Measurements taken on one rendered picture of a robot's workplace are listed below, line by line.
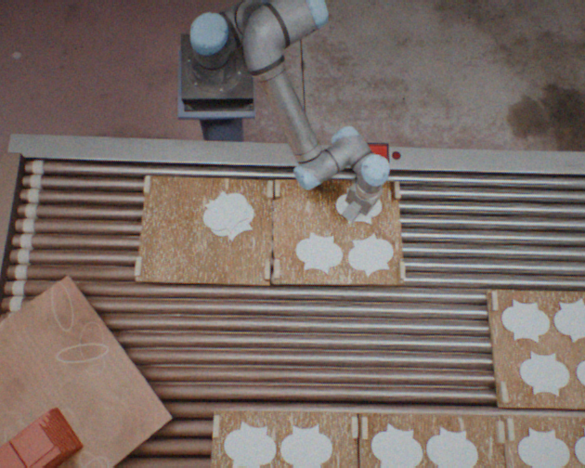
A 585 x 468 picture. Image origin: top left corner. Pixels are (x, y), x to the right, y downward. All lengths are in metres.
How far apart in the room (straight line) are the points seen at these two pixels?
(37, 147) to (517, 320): 1.62
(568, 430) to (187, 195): 1.34
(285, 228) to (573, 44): 2.35
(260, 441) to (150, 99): 1.98
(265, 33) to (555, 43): 2.46
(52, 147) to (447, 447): 1.53
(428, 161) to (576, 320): 0.68
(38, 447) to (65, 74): 2.20
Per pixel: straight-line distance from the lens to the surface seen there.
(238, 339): 1.78
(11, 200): 2.01
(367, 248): 1.84
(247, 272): 1.80
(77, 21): 3.51
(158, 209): 1.89
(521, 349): 1.92
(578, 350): 2.00
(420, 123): 3.17
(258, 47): 1.48
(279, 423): 1.75
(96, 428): 1.70
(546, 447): 1.92
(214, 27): 1.87
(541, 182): 2.13
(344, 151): 1.62
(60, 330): 1.75
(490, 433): 1.87
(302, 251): 1.81
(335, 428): 1.76
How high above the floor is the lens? 2.68
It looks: 72 degrees down
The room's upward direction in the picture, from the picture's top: 10 degrees clockwise
